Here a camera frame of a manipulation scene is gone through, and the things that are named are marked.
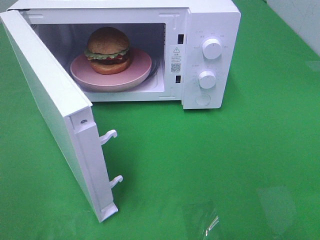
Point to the burger with lettuce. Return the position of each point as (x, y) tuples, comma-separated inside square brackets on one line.
[(108, 51)]

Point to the white microwave door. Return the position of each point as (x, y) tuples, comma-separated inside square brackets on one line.
[(67, 112)]

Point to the pink round plate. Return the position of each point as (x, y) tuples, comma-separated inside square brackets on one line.
[(131, 77)]

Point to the round white door-release button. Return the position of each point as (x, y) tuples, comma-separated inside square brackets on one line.
[(203, 99)]

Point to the glass microwave turntable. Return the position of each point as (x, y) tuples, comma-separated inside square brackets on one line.
[(155, 64)]

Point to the lower white round knob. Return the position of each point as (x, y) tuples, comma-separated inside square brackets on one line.
[(207, 79)]

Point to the white round knob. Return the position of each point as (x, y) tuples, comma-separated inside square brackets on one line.
[(212, 48), (207, 79)]

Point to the white warning label with QR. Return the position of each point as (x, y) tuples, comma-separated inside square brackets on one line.
[(175, 59)]

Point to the white microwave oven body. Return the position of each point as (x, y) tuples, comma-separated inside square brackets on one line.
[(64, 27)]

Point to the upper white round knob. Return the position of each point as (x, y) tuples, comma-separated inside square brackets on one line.
[(212, 48)]

